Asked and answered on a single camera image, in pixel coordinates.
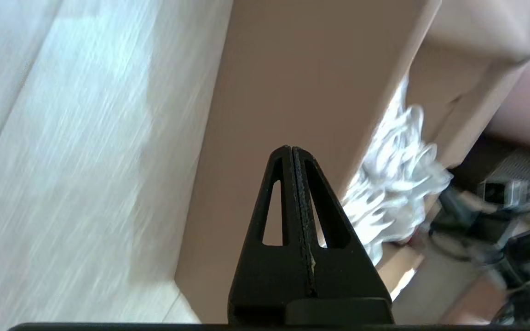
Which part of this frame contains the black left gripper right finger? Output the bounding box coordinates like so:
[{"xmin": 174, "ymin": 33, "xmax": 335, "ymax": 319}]
[{"xmin": 287, "ymin": 147, "xmax": 394, "ymax": 325}]

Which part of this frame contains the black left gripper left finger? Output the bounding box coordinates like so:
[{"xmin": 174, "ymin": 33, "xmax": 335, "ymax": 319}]
[{"xmin": 227, "ymin": 146, "xmax": 315, "ymax": 325}]

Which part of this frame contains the white lace-up sneaker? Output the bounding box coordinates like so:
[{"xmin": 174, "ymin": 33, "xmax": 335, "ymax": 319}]
[{"xmin": 341, "ymin": 78, "xmax": 453, "ymax": 266}]

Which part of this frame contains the brown cardboard shoe box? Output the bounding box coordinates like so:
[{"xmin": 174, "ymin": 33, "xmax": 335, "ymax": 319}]
[{"xmin": 175, "ymin": 0, "xmax": 530, "ymax": 323}]

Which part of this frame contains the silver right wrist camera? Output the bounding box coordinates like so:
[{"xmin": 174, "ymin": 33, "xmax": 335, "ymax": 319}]
[{"xmin": 476, "ymin": 178, "xmax": 530, "ymax": 208}]

